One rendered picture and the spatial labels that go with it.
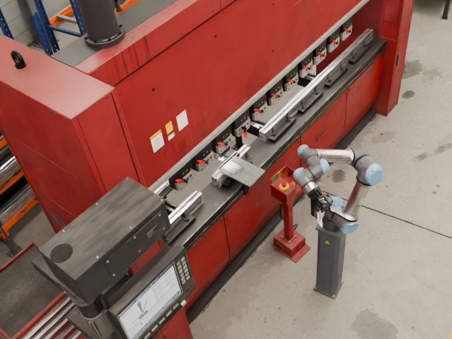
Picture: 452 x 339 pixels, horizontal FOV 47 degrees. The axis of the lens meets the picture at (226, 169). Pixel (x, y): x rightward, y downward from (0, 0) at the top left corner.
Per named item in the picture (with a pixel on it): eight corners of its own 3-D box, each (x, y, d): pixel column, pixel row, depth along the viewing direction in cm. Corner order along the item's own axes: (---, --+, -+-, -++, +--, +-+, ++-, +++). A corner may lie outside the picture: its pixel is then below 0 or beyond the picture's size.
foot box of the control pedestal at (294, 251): (295, 263, 424) (295, 254, 416) (272, 247, 438) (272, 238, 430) (311, 248, 433) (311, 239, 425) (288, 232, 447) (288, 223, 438)
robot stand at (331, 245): (344, 282, 408) (350, 218, 353) (334, 299, 398) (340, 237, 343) (322, 272, 416) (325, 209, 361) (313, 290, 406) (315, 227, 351)
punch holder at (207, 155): (200, 173, 341) (196, 155, 330) (190, 168, 346) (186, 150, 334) (214, 159, 349) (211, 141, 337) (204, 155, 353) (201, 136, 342)
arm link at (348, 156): (362, 143, 318) (300, 140, 293) (373, 154, 311) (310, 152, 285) (354, 159, 324) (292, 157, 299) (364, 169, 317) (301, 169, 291)
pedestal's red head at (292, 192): (286, 206, 382) (286, 189, 369) (270, 195, 390) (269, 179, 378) (304, 190, 391) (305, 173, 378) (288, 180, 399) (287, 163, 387)
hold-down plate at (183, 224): (165, 250, 338) (164, 247, 336) (159, 246, 341) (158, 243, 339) (196, 220, 353) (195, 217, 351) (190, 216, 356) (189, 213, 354)
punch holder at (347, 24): (342, 42, 431) (343, 23, 420) (333, 39, 436) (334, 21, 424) (351, 33, 439) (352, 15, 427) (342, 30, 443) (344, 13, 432)
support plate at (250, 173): (249, 187, 353) (249, 186, 353) (220, 172, 366) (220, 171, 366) (266, 171, 362) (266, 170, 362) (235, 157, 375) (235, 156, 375)
